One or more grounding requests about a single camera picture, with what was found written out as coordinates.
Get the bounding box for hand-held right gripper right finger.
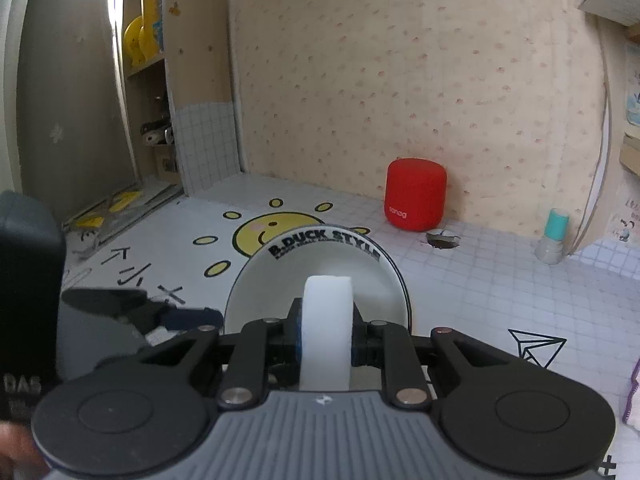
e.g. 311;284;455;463
350;304;552;409

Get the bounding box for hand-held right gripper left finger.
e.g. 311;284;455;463
100;301;304;409

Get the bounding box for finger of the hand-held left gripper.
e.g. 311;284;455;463
61;287;225;337

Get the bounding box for white sponge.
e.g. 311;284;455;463
300;275;354;392

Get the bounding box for white bowl with black print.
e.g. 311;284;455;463
223;223;412;347

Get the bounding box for person's left hand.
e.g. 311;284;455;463
0;422;47;480

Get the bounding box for red round speaker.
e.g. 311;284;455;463
384;157;448;233

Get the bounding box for brown cardboard box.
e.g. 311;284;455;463
153;144;181;184

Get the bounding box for dark tape dispenser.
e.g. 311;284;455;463
139;114;175;148

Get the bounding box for grey curtain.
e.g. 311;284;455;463
0;0;138;222

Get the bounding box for small bottle with teal cap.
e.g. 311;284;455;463
534;208;570;265

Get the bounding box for wooden shelf cabinet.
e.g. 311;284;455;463
111;0;242;197

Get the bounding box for yellow plates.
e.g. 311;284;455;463
123;15;152;69

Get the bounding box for purple cloth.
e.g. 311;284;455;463
621;359;640;427

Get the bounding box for tall yellow canister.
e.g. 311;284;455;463
141;0;165;54

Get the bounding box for white cable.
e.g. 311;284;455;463
574;14;614;257

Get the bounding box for wall sticker sheet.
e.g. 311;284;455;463
624;42;640;128

